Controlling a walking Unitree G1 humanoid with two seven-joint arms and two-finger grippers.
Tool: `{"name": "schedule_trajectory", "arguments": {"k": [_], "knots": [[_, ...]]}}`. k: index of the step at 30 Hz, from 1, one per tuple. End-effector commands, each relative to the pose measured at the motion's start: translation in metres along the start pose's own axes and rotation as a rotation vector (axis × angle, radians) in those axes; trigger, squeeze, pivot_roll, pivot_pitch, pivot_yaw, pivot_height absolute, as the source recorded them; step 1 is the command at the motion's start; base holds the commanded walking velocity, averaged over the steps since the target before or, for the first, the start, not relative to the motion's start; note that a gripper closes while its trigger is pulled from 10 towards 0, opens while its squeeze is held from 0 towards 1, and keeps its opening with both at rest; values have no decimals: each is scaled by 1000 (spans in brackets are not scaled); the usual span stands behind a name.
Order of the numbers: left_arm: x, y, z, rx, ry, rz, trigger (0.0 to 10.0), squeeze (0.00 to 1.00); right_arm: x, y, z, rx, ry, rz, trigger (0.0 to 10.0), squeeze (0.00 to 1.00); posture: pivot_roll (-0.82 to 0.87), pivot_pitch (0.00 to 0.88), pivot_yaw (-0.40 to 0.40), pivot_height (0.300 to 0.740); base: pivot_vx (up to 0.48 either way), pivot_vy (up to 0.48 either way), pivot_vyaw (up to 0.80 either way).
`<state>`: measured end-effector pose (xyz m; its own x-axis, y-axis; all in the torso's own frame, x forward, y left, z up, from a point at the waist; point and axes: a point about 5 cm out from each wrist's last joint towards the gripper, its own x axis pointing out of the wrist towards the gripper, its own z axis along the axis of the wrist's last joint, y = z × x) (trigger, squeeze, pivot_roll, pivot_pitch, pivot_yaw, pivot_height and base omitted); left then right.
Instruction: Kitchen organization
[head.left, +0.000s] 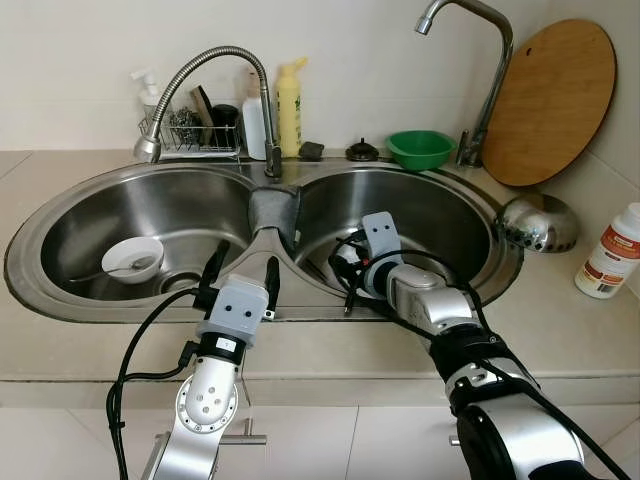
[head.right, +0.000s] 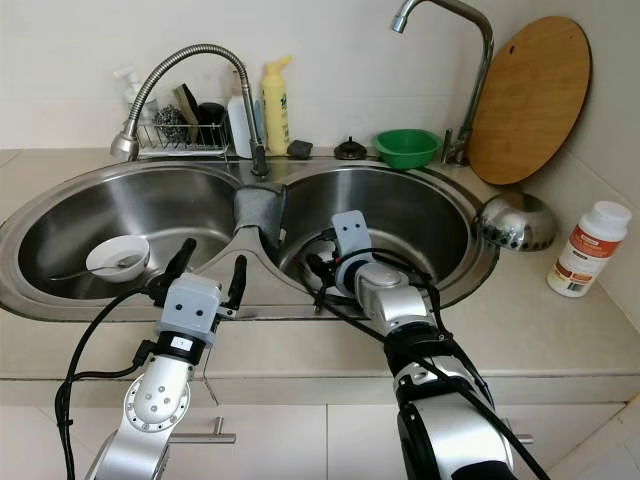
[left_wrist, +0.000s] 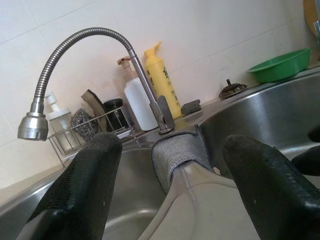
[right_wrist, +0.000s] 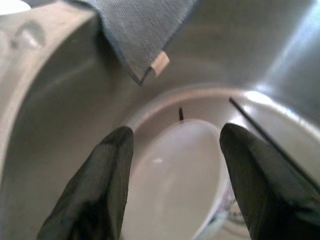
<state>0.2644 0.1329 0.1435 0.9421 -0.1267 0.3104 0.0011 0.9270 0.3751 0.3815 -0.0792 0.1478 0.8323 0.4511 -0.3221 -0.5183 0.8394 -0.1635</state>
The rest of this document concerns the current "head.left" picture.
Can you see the yellow dish soap bottle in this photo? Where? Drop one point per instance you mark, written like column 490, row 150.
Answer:
column 289, row 110

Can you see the black sink stopper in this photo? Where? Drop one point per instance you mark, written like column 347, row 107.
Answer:
column 361, row 153

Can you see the white pump soap bottle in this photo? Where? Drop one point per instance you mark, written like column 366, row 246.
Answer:
column 150, row 95

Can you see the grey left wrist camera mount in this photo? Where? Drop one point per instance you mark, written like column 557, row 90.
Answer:
column 235, row 310

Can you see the flexible steel gooseneck faucet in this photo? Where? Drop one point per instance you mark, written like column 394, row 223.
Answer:
column 268, row 120

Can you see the plain white bowl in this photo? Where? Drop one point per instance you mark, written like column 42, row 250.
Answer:
column 130, row 255

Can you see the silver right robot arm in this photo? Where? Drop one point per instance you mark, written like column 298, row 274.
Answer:
column 430, row 300

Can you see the round wooden cutting board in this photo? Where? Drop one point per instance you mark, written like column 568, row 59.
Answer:
column 555, row 100

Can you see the green plastic bowl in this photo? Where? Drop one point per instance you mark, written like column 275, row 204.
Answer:
column 420, row 152

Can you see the dark grey sponge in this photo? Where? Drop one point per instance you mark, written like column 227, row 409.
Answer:
column 311, row 152

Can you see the dark scouring pad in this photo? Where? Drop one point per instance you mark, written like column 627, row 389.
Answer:
column 203, row 105

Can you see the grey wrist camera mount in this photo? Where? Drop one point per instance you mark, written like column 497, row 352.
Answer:
column 382, row 235
column 235, row 310

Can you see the white bottle with red label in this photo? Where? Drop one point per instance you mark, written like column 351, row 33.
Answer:
column 608, row 255

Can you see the tall curved steel faucet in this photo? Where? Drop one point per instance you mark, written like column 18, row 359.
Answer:
column 496, row 90

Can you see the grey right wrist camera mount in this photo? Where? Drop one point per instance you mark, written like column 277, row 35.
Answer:
column 382, row 235

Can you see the stainless steel double sink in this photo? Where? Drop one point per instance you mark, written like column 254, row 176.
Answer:
column 180, row 210

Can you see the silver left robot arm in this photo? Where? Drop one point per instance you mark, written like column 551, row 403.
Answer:
column 205, row 405

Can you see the plain white plastic bottle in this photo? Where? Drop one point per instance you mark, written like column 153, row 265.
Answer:
column 253, row 125

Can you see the small black cup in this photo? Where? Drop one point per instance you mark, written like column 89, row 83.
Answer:
column 225, row 120

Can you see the grey dish cloth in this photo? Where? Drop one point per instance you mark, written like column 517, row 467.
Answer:
column 272, row 210

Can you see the steel wool scrubber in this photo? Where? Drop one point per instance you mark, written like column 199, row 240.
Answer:
column 185, row 125

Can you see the stainless steel colander bowl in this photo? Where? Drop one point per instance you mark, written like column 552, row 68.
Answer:
column 540, row 225

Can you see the beige cabinet door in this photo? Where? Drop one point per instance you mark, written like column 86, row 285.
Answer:
column 410, row 450
column 25, row 445
column 300, row 445

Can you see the beige sink counter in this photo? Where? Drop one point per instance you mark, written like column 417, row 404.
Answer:
column 560, row 330

